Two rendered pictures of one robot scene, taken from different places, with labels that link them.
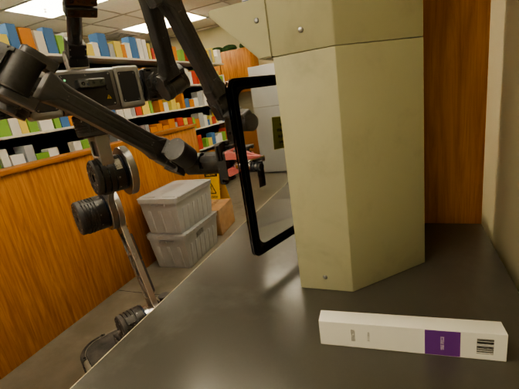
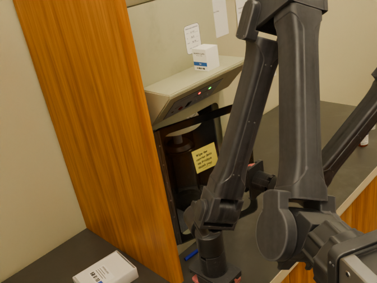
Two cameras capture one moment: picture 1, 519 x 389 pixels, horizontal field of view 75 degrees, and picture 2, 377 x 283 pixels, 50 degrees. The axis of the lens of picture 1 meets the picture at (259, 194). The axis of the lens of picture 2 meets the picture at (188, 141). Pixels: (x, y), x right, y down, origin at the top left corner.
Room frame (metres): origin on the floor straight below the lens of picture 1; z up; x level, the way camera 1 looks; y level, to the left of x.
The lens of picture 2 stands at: (1.82, 0.32, 1.83)
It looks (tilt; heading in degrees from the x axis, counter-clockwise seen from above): 26 degrees down; 205
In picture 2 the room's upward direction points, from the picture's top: 10 degrees counter-clockwise
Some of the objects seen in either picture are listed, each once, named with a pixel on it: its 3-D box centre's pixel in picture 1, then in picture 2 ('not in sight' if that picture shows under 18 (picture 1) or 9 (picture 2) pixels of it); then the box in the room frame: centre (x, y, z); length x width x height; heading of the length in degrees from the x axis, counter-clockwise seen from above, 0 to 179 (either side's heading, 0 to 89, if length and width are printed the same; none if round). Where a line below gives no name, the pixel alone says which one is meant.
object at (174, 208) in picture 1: (179, 204); not in sight; (2.99, 0.74, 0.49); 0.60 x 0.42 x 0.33; 156
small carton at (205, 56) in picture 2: not in sight; (205, 57); (0.78, -0.05, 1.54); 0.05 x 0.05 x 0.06; 67
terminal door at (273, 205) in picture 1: (283, 159); (211, 174); (0.83, -0.07, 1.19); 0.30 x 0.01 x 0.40; 136
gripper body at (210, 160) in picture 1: (217, 162); (262, 182); (0.87, 0.10, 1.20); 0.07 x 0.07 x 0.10; 66
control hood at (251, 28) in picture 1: (269, 41); (199, 90); (0.82, -0.07, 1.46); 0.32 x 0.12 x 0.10; 156
